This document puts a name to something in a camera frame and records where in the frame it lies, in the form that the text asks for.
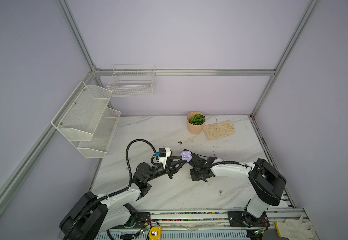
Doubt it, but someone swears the purple earbud charging case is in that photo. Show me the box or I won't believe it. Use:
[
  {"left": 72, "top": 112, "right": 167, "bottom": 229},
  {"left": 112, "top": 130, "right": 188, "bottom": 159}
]
[{"left": 181, "top": 151, "right": 192, "bottom": 162}]

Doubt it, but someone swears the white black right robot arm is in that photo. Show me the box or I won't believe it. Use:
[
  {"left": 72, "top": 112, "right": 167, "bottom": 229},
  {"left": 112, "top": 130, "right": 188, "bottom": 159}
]
[{"left": 181, "top": 150, "right": 287, "bottom": 222}]

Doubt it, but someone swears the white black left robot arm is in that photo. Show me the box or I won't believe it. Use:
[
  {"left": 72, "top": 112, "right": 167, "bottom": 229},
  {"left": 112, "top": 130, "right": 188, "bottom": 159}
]
[{"left": 60, "top": 139, "right": 192, "bottom": 240}]

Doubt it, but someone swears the orange pot with green plant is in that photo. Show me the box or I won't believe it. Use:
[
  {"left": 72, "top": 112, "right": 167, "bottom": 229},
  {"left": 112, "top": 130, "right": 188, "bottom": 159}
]
[{"left": 187, "top": 112, "right": 206, "bottom": 135}]

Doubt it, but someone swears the white mesh lower shelf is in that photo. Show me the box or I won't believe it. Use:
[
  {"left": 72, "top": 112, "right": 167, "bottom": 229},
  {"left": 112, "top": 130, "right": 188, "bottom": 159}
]
[{"left": 78, "top": 108, "right": 121, "bottom": 159}]

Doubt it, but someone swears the white mesh shelf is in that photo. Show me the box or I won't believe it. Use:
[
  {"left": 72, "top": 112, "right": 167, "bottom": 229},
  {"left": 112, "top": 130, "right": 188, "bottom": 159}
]
[
  {"left": 78, "top": 108, "right": 121, "bottom": 159},
  {"left": 51, "top": 82, "right": 112, "bottom": 142}
]

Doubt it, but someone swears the yellow tag box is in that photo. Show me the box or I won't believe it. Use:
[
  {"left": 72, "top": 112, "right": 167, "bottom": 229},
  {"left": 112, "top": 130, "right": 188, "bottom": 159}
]
[{"left": 149, "top": 227, "right": 162, "bottom": 240}]

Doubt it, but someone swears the white mesh upper shelf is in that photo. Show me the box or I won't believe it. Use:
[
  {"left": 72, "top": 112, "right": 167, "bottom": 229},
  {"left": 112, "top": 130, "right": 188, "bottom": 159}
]
[{"left": 51, "top": 82, "right": 112, "bottom": 142}]

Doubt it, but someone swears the white glove yellow cuff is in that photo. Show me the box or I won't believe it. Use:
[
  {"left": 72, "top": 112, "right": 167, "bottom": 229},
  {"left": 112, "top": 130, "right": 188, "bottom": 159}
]
[{"left": 275, "top": 216, "right": 316, "bottom": 240}]

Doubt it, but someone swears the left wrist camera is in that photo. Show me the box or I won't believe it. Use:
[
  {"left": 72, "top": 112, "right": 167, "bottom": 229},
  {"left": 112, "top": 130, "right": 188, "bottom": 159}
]
[{"left": 156, "top": 148, "right": 172, "bottom": 169}]

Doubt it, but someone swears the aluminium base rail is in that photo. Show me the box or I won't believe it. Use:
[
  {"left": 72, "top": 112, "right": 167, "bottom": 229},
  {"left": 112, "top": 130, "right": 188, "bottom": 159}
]
[{"left": 110, "top": 209, "right": 309, "bottom": 230}]

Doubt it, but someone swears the white wire basket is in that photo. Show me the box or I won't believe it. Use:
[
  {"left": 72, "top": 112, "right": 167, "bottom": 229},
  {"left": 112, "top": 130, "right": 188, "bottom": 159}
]
[{"left": 108, "top": 65, "right": 156, "bottom": 97}]

